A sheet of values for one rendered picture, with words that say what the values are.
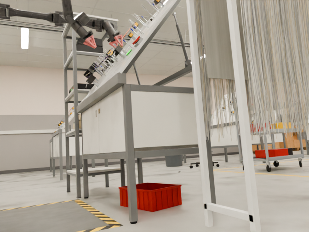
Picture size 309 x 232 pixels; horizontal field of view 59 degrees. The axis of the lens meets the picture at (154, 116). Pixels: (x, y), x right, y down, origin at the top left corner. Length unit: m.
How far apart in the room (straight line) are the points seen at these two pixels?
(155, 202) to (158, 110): 0.61
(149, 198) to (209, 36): 1.09
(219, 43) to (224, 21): 0.15
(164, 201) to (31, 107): 7.91
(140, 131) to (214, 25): 0.76
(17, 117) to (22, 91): 0.81
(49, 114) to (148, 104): 7.92
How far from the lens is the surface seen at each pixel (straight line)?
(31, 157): 9.36
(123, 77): 1.66
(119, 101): 1.71
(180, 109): 1.79
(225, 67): 1.67
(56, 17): 2.35
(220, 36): 1.73
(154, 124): 1.69
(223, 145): 6.08
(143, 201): 1.95
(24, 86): 9.64
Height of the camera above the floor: 0.40
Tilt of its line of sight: 7 degrees up
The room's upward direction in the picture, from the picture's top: 4 degrees counter-clockwise
